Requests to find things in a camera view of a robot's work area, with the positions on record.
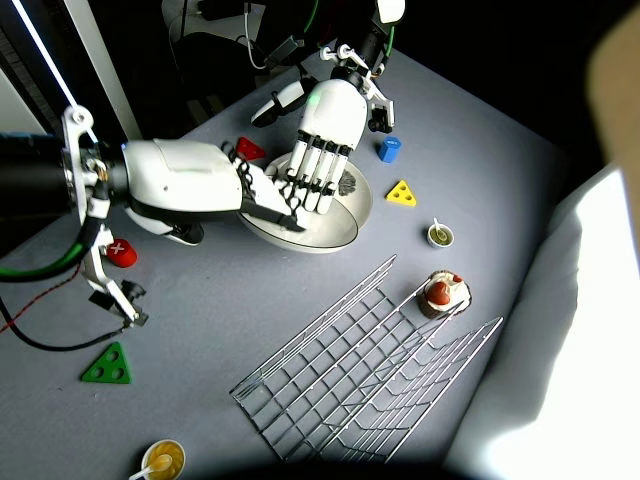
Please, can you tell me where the red cylinder block with cross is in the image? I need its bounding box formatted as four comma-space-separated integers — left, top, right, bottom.
105, 238, 139, 269

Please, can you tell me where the blue hexagonal block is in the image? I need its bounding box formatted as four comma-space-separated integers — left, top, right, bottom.
377, 135, 404, 163

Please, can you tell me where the toy bowl of olive soup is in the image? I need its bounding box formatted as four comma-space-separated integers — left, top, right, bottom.
426, 216, 456, 250

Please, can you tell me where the white frame post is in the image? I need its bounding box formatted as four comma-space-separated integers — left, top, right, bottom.
62, 0, 145, 141

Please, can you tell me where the bright light strip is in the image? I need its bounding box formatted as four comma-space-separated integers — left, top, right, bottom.
9, 0, 99, 144

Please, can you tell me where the white backdrop cloth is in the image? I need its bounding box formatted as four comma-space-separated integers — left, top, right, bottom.
444, 162, 640, 480

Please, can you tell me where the wire dish rack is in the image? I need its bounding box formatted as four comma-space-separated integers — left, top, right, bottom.
229, 254, 505, 464

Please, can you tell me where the yellow triangle block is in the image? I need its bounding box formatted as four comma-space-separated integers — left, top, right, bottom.
384, 179, 419, 208

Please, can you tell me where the red triangle block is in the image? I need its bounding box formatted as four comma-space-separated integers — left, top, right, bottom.
234, 136, 268, 162

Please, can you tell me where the white cable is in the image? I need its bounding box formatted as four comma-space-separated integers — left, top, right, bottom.
243, 0, 270, 71

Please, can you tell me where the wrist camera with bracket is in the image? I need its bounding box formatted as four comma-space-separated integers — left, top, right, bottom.
357, 79, 396, 135
81, 227, 150, 330

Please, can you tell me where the green triangle block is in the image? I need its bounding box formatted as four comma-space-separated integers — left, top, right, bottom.
80, 341, 134, 385

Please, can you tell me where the grey tablecloth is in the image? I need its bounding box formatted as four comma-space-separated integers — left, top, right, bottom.
0, 47, 574, 480

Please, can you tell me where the toy cupcake with strawberry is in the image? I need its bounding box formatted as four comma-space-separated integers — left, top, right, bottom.
417, 269, 474, 321

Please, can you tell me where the beige blurred object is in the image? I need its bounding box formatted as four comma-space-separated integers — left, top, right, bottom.
584, 7, 640, 176

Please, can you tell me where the grey cable adapter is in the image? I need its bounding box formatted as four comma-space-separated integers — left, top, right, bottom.
263, 35, 306, 66

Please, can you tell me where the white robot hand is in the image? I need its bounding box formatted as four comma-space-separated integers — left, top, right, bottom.
249, 77, 367, 215
121, 138, 307, 247

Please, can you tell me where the toy bowl of yellow soup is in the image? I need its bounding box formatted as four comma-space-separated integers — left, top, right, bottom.
128, 438, 188, 480

